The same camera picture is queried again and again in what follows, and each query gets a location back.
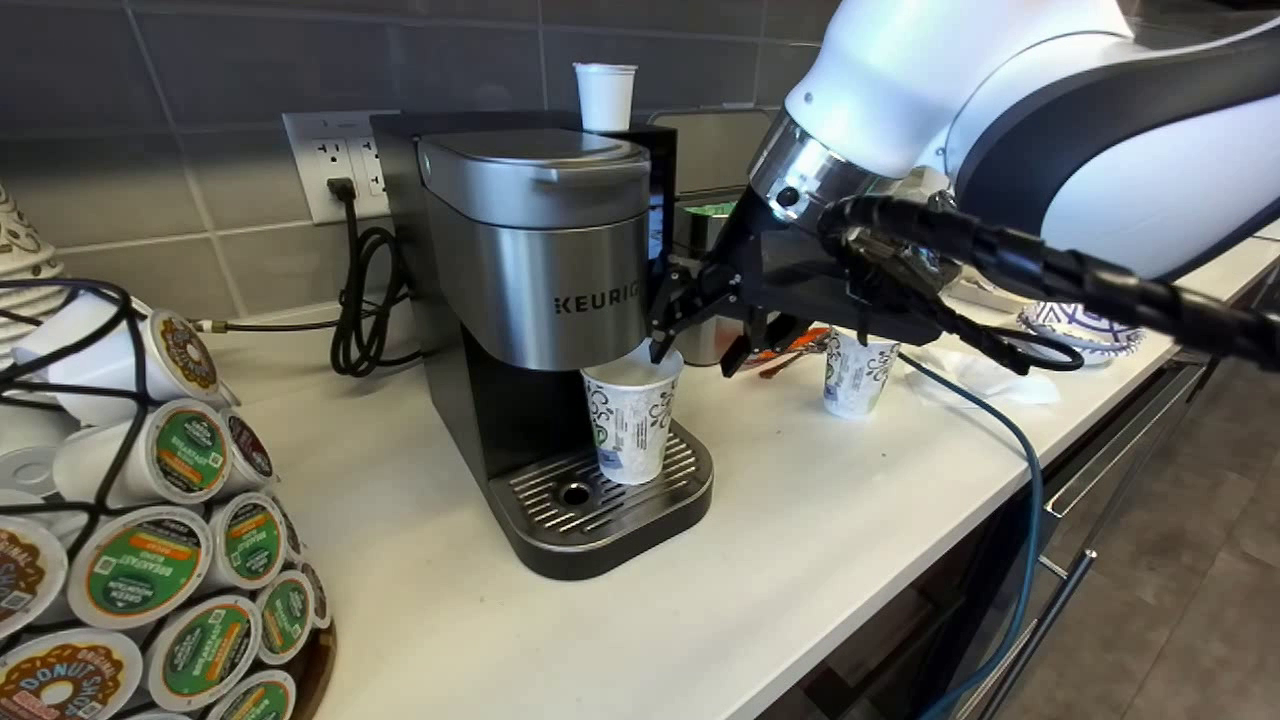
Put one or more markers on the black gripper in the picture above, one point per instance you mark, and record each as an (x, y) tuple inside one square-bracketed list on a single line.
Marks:
[(803, 273)]

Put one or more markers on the patterned paper cup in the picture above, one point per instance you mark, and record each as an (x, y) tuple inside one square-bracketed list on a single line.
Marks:
[(635, 422), (856, 379)]

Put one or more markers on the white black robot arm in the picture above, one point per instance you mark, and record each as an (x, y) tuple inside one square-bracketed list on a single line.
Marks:
[(1042, 94)]

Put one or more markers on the silver black Keurig coffeemaker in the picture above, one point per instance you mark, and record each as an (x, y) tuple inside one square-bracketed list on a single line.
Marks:
[(534, 282)]

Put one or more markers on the plain white paper cup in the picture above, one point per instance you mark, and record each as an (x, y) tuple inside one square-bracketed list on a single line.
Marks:
[(605, 96)]

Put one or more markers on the coffee pod brown lid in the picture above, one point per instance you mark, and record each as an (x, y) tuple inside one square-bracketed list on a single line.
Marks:
[(187, 354), (22, 577), (250, 449)]

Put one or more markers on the coffee pod green lid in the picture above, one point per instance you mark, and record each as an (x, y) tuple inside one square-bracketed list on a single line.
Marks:
[(141, 567), (191, 452), (250, 542), (203, 655), (257, 700), (284, 618)]

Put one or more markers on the coffee pod donut lid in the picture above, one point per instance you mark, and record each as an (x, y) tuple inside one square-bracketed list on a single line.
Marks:
[(67, 683)]

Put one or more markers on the orange stir sticks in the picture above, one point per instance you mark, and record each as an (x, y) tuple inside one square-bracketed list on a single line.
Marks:
[(805, 348)]

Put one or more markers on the stainless steel appliance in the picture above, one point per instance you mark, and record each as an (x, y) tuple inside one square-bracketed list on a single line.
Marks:
[(712, 148)]

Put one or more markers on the white wall outlet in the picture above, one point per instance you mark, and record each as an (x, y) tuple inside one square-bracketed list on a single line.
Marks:
[(321, 154)]

